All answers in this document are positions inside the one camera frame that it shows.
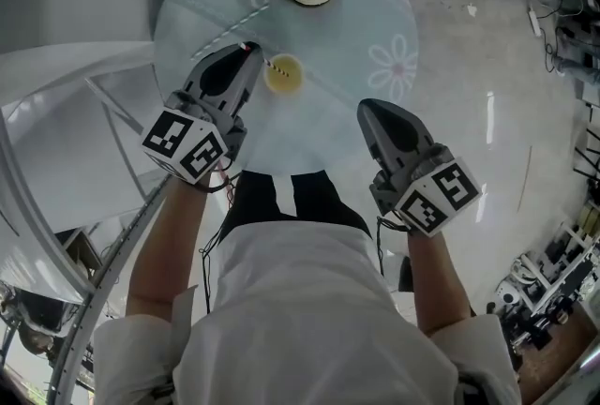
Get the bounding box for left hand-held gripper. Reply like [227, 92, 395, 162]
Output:
[141, 41, 264, 185]

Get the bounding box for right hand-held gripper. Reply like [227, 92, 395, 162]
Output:
[356, 97, 482, 236]

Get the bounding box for red striped straw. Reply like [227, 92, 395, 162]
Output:
[239, 43, 291, 78]

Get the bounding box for small clear cup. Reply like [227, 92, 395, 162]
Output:
[262, 53, 306, 97]

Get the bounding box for person's left forearm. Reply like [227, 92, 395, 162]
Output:
[125, 172, 213, 321]

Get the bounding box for person's right forearm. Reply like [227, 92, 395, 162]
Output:
[406, 228, 473, 339]

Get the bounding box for grey striped straw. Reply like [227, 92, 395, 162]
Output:
[190, 4, 271, 60]

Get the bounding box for black trousers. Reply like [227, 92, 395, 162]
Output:
[218, 169, 372, 241]

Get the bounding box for black shoe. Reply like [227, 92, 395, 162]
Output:
[397, 254, 415, 293]

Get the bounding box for white equipment rack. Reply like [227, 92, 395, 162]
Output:
[486, 201, 600, 351]

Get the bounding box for white power strip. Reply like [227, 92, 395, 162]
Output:
[528, 5, 545, 38]

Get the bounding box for white shirt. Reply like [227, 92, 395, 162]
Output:
[92, 219, 522, 405]

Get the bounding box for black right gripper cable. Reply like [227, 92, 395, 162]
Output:
[375, 211, 414, 278]

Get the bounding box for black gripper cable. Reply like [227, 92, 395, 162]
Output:
[198, 157, 241, 316]
[375, 211, 414, 278]

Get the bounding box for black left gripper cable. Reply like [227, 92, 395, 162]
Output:
[198, 157, 241, 316]

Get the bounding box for curved metal rail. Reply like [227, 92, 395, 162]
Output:
[45, 175, 175, 405]

